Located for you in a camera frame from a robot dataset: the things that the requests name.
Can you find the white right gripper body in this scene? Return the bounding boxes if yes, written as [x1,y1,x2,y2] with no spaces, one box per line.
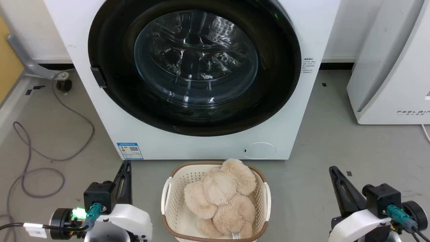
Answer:
[329,208,393,242]

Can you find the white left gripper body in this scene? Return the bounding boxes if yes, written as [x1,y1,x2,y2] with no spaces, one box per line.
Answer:
[84,203,153,242]

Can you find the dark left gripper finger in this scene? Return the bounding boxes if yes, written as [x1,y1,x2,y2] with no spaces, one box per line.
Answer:
[112,161,128,203]
[122,160,132,205]

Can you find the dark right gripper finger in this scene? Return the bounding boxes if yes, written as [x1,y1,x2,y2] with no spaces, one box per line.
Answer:
[329,166,349,217]
[333,166,367,212]

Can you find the round black glass washer door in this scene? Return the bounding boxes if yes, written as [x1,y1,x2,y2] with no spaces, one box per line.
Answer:
[88,0,302,137]

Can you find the white front-load washing machine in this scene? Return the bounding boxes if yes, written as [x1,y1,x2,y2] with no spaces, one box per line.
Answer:
[43,0,341,161]

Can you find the blue energy label sticker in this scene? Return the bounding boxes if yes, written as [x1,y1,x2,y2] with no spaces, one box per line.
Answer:
[117,143,144,160]

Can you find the white brown-rimmed laundry basket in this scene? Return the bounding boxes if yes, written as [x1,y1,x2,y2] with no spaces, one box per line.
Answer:
[161,161,271,242]

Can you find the beige plush teddy bear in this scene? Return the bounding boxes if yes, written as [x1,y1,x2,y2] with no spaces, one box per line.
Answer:
[183,158,257,239]

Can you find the black caster wheel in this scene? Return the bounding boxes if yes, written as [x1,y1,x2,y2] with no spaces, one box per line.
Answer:
[56,79,73,92]

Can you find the white air purifier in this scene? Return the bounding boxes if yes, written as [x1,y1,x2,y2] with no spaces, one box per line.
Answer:
[346,0,430,125]

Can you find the grey metal stand leg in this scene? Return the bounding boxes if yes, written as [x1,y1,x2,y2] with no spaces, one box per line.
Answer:
[7,33,76,80]

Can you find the yellow wooden panel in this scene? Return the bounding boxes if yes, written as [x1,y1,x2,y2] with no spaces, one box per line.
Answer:
[0,16,25,105]

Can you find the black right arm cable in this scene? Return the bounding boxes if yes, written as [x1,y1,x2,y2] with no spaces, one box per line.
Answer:
[386,205,430,242]

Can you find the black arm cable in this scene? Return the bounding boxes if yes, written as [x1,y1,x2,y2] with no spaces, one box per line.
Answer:
[386,205,430,242]
[0,203,102,233]

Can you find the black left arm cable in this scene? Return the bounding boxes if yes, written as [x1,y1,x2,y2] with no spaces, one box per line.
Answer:
[0,203,102,233]

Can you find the grey floor cable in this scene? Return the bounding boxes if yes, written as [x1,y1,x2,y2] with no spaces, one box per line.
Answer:
[0,69,95,242]

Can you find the black washer door handle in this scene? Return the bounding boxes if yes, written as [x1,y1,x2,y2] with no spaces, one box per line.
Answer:
[91,67,107,88]

